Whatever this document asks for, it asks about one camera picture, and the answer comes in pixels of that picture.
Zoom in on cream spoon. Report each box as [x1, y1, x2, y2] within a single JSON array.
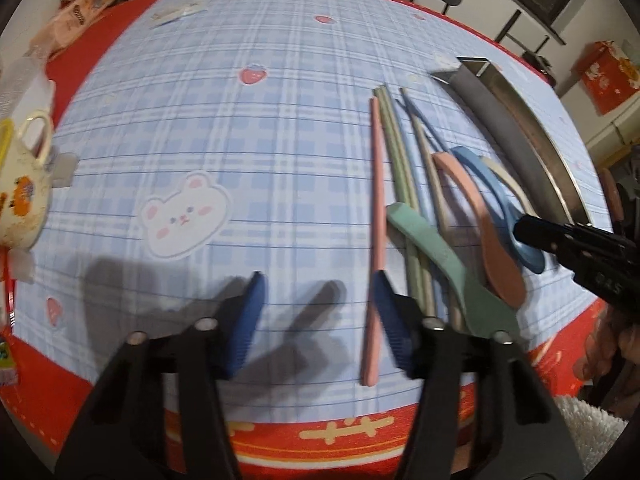
[[481, 156, 538, 218]]

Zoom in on blue chopstick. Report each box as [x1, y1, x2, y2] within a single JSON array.
[[400, 87, 446, 156], [394, 100, 447, 313]]

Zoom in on white cabinet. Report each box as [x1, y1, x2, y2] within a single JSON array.
[[586, 105, 640, 166]]

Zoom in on person's right hand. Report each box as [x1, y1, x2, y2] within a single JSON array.
[[575, 304, 640, 391]]

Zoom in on white fluffy rug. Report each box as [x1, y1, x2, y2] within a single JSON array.
[[554, 394, 628, 463]]

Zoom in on green chopstick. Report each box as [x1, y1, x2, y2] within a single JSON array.
[[374, 87, 426, 313], [380, 84, 436, 313]]

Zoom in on red gift box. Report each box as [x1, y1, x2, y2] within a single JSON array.
[[575, 40, 640, 116]]

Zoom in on black metal frame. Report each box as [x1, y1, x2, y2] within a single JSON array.
[[495, 9, 568, 57]]

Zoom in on long metal tray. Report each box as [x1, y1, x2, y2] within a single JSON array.
[[431, 56, 593, 226]]

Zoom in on green spoon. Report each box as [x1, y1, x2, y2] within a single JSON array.
[[386, 201, 522, 343]]

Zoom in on small white plastic piece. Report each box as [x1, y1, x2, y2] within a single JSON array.
[[47, 154, 80, 188]]

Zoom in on brown rounded object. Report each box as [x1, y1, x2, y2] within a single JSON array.
[[597, 167, 624, 222]]

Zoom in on beige chopstick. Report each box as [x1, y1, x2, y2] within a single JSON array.
[[412, 120, 463, 333]]

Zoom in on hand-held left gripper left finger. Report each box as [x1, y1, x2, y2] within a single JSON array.
[[54, 271, 269, 480]]

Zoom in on cream mug with orange print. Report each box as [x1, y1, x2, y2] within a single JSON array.
[[0, 110, 55, 252]]

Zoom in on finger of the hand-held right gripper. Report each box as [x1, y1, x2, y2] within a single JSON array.
[[513, 213, 637, 267]]

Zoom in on pink chopstick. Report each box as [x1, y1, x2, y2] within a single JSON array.
[[361, 96, 387, 387]]

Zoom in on pink spoon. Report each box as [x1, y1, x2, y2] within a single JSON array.
[[431, 151, 527, 308]]

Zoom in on blue plaid printed table mat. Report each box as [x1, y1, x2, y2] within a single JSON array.
[[15, 0, 601, 413]]

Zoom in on blue spoon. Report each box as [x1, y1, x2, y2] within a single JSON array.
[[451, 146, 546, 275]]

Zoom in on red patterned tablecloth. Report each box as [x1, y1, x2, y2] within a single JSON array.
[[0, 0, 618, 480]]

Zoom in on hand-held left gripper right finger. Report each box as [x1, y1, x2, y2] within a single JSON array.
[[369, 271, 587, 480]]

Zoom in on white card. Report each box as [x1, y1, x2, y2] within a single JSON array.
[[149, 0, 209, 29]]

